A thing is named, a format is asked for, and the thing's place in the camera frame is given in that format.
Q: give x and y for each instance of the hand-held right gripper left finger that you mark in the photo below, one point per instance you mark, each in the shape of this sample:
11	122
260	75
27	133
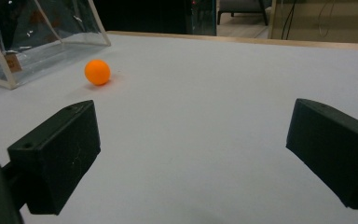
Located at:
56	155

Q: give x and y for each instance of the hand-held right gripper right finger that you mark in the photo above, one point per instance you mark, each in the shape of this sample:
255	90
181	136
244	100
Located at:
332	146

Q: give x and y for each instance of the dark chair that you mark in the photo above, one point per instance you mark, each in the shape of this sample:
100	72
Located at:
242	9

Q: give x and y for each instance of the dark glass cabinet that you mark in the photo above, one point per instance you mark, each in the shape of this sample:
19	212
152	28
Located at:
203	17

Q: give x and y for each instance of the orange ping-pong ball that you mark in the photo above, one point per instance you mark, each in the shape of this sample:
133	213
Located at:
97	72

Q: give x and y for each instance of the clear plastic pouch white trim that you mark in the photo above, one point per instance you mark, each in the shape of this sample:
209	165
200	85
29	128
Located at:
28	40

